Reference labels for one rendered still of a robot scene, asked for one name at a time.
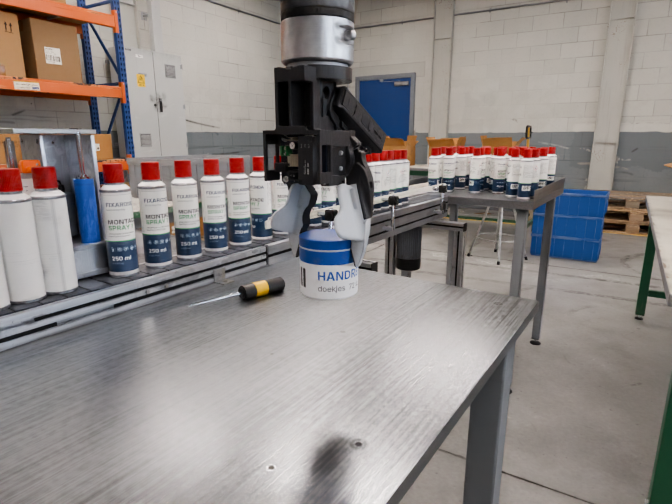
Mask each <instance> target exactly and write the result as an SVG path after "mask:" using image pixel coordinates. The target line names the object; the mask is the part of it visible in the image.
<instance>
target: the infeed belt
mask: <svg viewBox="0 0 672 504"><path fill-rule="evenodd" d="M260 246H263V244H257V243H252V245H250V246H246V247H232V246H230V243H228V251H227V252H224V253H216V254H212V253H206V252H205V249H202V258H200V259H197V260H191V261H182V260H178V259H177V255H176V256H172V261H173V265H172V266H170V267H166V268H161V269H150V268H146V266H145V263H144V264H139V271H140V272H139V274H138V275H135V276H132V277H127V278H112V277H110V276H109V272H108V273H103V274H99V275H95V276H91V277H88V278H82V279H78V286H79V288H78V289H77V290H76V291H73V292H70V293H67V294H61V295H47V297H46V298H45V299H43V300H41V301H38V302H34V303H30V304H21V305H14V304H11V306H10V307H9V308H8V309H6V310H3V311H0V317H2V316H5V315H9V314H13V313H16V312H20V311H24V310H27V309H31V308H35V307H39V306H42V305H46V304H50V303H53V302H57V301H61V300H64V299H68V298H72V297H75V296H79V295H83V294H87V293H90V292H94V291H98V290H101V289H105V288H109V287H112V286H116V285H120V284H123V283H127V282H131V281H135V280H138V279H142V278H146V277H149V276H153V275H157V274H160V273H164V272H168V271H171V270H175V269H179V268H183V267H186V266H190V265H194V264H197V263H201V262H205V261H208V260H212V259H216V258H219V257H223V256H227V255H231V254H234V253H238V252H242V251H245V250H249V249H253V248H256V247H260Z"/></svg>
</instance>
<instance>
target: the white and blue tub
mask: <svg viewBox="0 0 672 504"><path fill-rule="evenodd" d="M350 249H351V240H346V239H341V238H339V237H338V236H337V234H336V232H335V229H317V230H310V231H306V232H303V233H301V234H300V235H299V255H300V290H301V293H302V294H303V295H304V296H306V297H309V298H312V299H317V300H341V299H346V298H349V297H352V296H354V295H355V294H356V293H357V291H358V267H355V266H354V262H353V258H352V254H351V250H350Z"/></svg>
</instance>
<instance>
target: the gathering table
mask: <svg viewBox="0 0 672 504"><path fill-rule="evenodd" d="M564 181H565V178H564V177H555V178H554V182H553V183H551V184H548V185H546V186H543V187H542V188H539V189H536V190H534V199H530V200H518V199H517V198H507V197H505V194H506V193H504V194H492V193H490V192H488V191H489V190H488V191H484V192H480V194H470V193H468V191H469V188H465V190H455V189H454V191H453V192H452V193H444V196H448V204H450V215H449V221H455V222H458V208H459V204H460V205H473V206H485V207H497V208H510V209H517V214H516V225H515V236H514V246H513V257H512V268H511V279H510V289H509V296H514V297H520V293H521V283H522V273H523V263H524V253H525V243H526V233H527V223H528V213H529V210H534V209H536V208H537V207H539V206H541V205H543V204H545V203H546V207H545V216H544V226H543V235H542V244H541V254H540V263H539V272H538V281H537V291H536V300H537V301H539V309H538V311H537V313H536V314H535V316H534V318H533V328H532V337H531V339H534V340H531V341H530V343H531V344H533V345H540V344H541V343H540V342H539V341H537V340H539V339H540V335H541V326H542V317H543V308H544V299H545V290H546V281H547V273H548V264H549V255H550V246H551V237H552V228H553V219H554V210H555V202H556V197H557V196H559V195H561V194H562V193H563V191H564ZM427 182H428V177H422V178H417V179H410V180H409V186H411V185H416V184H421V183H427ZM453 242H454V231H452V230H449V232H448V249H447V266H446V283H445V284H448V285H451V274H452V258H453ZM401 276H403V277H409V278H411V271H402V270H401ZM515 344H516V342H515V343H514V353H513V363H512V373H511V383H510V386H511V384H512V374H513V364H514V354H515Z"/></svg>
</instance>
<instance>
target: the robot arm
mask: <svg viewBox="0 0 672 504"><path fill-rule="evenodd" d="M276 1H280V15H281V23H280V32H281V63H282V64H283V65H284V66H286V67H285V68H282V67H277V68H274V84H275V120H276V129H275V130H263V153H264V181H273V180H280V172H281V174H282V182H283V184H287V187H288V191H289V193H288V197H287V200H286V202H285V204H284V205H283V206H282V207H281V208H279V209H278V210H277V211H276V212H274V214H273V215H272V218H271V222H270V224H271V228H272V229H274V230H278V231H283V232H288V236H289V242H290V246H291V249H292V253H293V256H294V257H299V235H300V234H301V233H303V232H306V231H307V229H308V227H309V225H310V212H311V209H312V208H313V207H314V206H315V204H316V201H317V198H318V193H317V191H316V190H315V188H314V186H313V185H321V186H336V185H339V186H338V188H337V195H338V200H339V205H340V209H339V212H338V213H337V215H336V217H335V219H334V228H335V232H336V234H337V236H338V237H339V238H341V239H346V240H351V249H350V250H351V254H352V258H353V262H354V266H355V267H358V266H360V265H361V263H362V260H363V258H364V255H365V252H366V248H367V244H368V238H369V233H370V226H371V218H372V215H373V202H374V180H373V175H372V172H371V170H370V167H369V165H368V163H367V161H366V155H368V154H371V153H382V150H383V146H384V143H385V139H386V134H385V132H384V131H383V130H382V129H381V128H380V126H379V125H378V124H377V123H376V122H375V120H374V119H373V118H372V117H371V116H370V114H369V113H368V112H367V111H366V110H365V109H364V107H363V106H362V105H361V104H360V103H359V101H358V100H357V99H356V98H355V97H354V95H353V94H352V93H351V92H350V91H349V89H348V88H347V87H346V86H337V87H336V85H345V84H350V83H352V68H350V66H352V65H353V63H354V40H355V38H356V32H355V31H354V12H355V0H276ZM271 144H275V157H276V163H275V170H268V145H271ZM279 146H280V156H281V163H280V157H279ZM345 178H346V184H345Z"/></svg>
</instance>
